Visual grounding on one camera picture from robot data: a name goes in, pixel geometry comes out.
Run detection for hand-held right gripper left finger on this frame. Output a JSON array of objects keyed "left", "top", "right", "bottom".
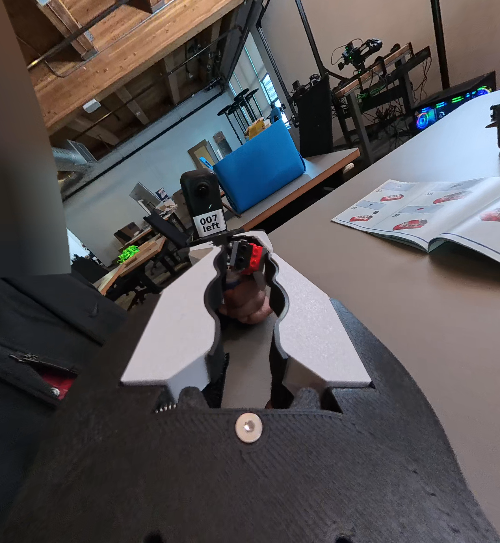
[{"left": 120, "top": 245, "right": 227, "bottom": 398}]

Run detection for black upright panel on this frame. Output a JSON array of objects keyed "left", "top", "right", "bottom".
[{"left": 296, "top": 74, "right": 334, "bottom": 157}]

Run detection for person's left hand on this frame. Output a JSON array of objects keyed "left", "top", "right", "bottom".
[{"left": 218, "top": 278, "right": 272, "bottom": 326}]

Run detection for black vertical pole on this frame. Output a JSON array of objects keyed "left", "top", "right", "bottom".
[{"left": 430, "top": 0, "right": 451, "bottom": 91}]

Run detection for yellow box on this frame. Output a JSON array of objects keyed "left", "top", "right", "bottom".
[{"left": 244, "top": 118, "right": 272, "bottom": 141}]

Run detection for computer monitor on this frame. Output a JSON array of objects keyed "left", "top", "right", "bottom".
[{"left": 129, "top": 182, "right": 159, "bottom": 214}]

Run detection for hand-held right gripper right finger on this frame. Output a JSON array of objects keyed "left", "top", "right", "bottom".
[{"left": 266, "top": 254, "right": 373, "bottom": 400}]

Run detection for blue fabric bin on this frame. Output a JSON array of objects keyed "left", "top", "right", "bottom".
[{"left": 212, "top": 118, "right": 306, "bottom": 215}]

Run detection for black camera rig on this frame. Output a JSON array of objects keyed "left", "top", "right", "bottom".
[{"left": 337, "top": 38, "right": 384, "bottom": 72}]

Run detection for silver air duct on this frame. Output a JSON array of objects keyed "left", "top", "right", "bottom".
[{"left": 51, "top": 139, "right": 99, "bottom": 175}]

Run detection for person in dark sweater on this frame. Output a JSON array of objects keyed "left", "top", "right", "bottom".
[{"left": 0, "top": 275, "right": 128, "bottom": 543}]

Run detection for computer tower with coloured lights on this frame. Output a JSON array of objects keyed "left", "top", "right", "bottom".
[{"left": 410, "top": 71, "right": 497, "bottom": 137}]

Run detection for grey-brown desk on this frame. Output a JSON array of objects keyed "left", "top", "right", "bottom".
[{"left": 222, "top": 84, "right": 500, "bottom": 543}]

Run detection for wooden workbench with cables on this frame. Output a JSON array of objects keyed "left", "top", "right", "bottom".
[{"left": 331, "top": 42, "right": 432, "bottom": 147}]

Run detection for grey side table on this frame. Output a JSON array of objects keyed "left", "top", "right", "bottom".
[{"left": 226, "top": 147, "right": 361, "bottom": 233}]

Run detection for brick instruction booklet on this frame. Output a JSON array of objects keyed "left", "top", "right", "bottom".
[{"left": 331, "top": 176, "right": 500, "bottom": 275}]

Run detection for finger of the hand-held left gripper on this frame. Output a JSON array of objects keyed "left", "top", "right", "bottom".
[{"left": 232, "top": 230, "right": 272, "bottom": 256}]

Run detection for red and grey brick assembly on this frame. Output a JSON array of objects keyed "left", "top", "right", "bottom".
[{"left": 226, "top": 239, "right": 268, "bottom": 277}]

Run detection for black bar stools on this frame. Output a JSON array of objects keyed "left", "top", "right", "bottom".
[{"left": 217, "top": 88, "right": 264, "bottom": 133}]

